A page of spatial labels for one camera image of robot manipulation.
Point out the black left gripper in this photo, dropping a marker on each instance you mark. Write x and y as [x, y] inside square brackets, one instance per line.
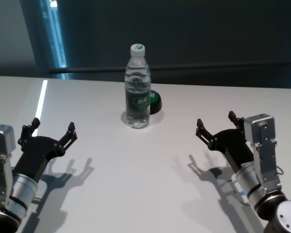
[38, 153]

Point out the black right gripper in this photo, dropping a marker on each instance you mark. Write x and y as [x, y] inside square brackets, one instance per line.
[232, 148]

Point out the clear water bottle green label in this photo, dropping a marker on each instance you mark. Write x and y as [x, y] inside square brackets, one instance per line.
[137, 97]

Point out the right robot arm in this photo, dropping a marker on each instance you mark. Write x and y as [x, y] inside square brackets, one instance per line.
[249, 184]

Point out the green YES button black base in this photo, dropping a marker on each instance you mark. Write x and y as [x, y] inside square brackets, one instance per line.
[156, 103]

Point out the bright window glass strip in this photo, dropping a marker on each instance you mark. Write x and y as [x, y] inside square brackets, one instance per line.
[54, 36]

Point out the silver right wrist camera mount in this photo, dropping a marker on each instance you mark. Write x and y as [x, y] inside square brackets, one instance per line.
[264, 145]

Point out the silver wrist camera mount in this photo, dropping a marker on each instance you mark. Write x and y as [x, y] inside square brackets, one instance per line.
[264, 145]
[1, 145]

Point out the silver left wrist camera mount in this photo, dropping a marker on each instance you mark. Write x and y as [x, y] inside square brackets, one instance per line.
[1, 145]

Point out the grey blind bottom rail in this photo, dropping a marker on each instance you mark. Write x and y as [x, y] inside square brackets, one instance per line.
[184, 68]

